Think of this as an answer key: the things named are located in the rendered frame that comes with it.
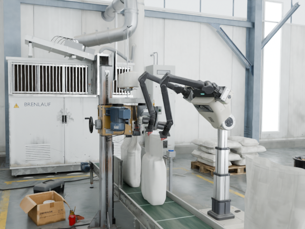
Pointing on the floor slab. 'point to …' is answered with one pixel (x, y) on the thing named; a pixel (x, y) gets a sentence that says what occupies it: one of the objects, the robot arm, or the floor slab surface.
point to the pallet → (204, 168)
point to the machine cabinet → (54, 114)
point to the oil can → (72, 217)
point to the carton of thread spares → (29, 199)
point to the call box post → (170, 175)
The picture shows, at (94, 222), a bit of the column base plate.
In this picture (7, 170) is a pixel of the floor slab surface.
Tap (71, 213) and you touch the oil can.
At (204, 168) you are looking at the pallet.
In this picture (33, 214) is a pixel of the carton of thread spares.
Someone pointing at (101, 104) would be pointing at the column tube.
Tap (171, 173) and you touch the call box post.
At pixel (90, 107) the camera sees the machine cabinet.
